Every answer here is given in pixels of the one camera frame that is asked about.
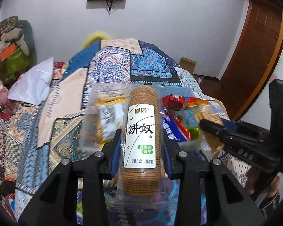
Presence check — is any blue Japanese biscuit bag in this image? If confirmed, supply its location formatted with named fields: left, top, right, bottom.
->
left=162, top=107, right=192, bottom=142

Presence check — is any ridged biscuit clear pack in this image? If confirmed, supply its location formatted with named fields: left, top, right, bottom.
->
left=187, top=100, right=224, bottom=152

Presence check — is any green jelly cup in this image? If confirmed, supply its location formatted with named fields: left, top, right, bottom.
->
left=187, top=127, right=202, bottom=140

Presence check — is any french fries snack bag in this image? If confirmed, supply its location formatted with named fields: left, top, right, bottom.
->
left=96, top=98, right=126, bottom=145

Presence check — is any round biscuit roll pack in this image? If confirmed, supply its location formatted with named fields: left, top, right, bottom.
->
left=108, top=85, right=176, bottom=212

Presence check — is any red snack bag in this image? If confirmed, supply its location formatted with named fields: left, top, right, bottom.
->
left=162, top=94, right=209, bottom=111

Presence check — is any operator right hand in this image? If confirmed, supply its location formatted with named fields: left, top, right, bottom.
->
left=244, top=167, right=280, bottom=206

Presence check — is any clear plastic storage bin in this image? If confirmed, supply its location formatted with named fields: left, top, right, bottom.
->
left=79, top=83, right=206, bottom=153

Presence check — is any cardboard box on floor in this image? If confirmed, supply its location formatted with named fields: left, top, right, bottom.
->
left=179, top=57, right=196, bottom=75

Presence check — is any patchwork blue bed quilt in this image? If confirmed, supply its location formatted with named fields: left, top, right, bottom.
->
left=0, top=38, right=253, bottom=226

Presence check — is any brown wooden wardrobe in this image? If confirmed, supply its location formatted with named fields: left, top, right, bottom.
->
left=218, top=0, right=283, bottom=120

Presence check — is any white pillow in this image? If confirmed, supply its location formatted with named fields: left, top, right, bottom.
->
left=7, top=57, right=54, bottom=106

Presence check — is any yellow plush object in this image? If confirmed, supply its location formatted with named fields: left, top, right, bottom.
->
left=81, top=31, right=111, bottom=50

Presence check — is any pink plush toy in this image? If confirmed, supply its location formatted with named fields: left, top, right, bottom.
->
left=0, top=75, right=10, bottom=106

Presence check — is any green patterned box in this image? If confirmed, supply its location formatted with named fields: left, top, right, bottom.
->
left=0, top=48, right=35, bottom=84

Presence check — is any orange box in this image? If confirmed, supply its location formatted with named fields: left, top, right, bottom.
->
left=0, top=43, right=17, bottom=64

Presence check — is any pile of plush toys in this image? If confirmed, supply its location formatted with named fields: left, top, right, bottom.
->
left=0, top=16, right=35, bottom=56

